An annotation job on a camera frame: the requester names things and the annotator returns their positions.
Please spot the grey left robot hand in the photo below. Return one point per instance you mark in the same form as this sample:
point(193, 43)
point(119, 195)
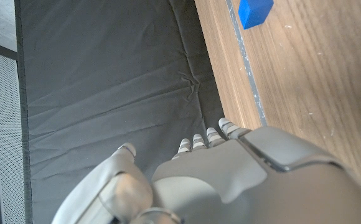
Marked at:
point(246, 186)

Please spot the blue block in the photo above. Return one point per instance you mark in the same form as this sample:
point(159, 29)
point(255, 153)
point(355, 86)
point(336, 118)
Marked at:
point(253, 12)

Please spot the black backdrop curtain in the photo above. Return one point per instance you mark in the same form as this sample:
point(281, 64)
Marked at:
point(105, 93)

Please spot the white perforated panel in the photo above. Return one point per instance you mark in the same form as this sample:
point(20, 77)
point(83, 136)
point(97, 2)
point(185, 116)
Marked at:
point(3, 140)

